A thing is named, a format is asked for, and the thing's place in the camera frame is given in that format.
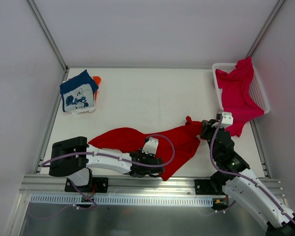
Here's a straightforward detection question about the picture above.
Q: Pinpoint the red t shirt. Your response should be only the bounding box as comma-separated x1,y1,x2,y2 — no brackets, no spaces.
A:
88,116,203,181

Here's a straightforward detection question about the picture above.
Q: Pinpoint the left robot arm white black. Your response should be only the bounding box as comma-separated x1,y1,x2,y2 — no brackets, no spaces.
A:
43,136,165,193

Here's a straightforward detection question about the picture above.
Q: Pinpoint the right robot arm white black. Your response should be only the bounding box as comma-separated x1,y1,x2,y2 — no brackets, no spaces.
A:
200,117,295,236

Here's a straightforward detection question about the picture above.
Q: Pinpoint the magenta pink t shirt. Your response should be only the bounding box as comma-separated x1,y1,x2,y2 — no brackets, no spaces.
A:
215,57,264,137

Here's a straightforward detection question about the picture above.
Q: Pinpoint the white plastic basket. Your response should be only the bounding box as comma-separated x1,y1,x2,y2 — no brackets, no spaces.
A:
212,63,270,114

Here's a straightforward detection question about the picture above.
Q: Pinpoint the folded blue printed t shirt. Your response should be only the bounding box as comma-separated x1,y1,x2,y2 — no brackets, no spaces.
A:
59,70,99,115

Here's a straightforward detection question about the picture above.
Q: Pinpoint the folded orange t shirt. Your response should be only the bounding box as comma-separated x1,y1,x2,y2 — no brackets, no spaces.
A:
92,76,102,101

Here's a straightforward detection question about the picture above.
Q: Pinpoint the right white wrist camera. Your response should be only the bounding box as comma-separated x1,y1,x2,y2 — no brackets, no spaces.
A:
217,112,234,128

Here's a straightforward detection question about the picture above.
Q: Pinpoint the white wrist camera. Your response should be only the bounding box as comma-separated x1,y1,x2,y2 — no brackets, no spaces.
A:
142,137,159,155
217,112,234,128

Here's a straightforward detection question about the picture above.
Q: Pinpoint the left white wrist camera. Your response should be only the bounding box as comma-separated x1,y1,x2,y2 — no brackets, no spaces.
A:
142,137,159,155

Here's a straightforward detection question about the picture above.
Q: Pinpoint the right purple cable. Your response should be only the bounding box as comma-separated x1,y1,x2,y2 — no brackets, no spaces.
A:
199,115,295,232

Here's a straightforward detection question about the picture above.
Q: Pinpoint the purple cable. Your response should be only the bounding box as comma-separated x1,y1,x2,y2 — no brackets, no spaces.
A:
40,134,176,212
199,115,295,232

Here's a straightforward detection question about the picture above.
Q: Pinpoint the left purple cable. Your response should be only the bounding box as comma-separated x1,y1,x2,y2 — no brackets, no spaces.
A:
40,134,176,212

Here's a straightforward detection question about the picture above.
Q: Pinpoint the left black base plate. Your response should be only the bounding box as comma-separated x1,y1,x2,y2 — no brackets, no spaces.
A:
64,177,109,193

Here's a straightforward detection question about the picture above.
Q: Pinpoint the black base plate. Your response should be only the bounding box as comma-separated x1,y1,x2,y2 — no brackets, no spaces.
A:
64,177,109,193
194,179,225,195

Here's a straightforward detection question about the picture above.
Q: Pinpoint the white slotted cable duct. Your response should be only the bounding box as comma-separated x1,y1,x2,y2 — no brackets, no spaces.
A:
30,194,213,207

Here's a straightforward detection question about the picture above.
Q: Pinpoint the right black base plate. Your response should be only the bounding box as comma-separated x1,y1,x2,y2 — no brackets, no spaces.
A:
194,179,225,195

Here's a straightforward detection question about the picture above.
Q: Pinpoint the aluminium mounting rail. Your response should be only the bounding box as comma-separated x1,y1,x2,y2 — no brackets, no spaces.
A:
19,173,286,197

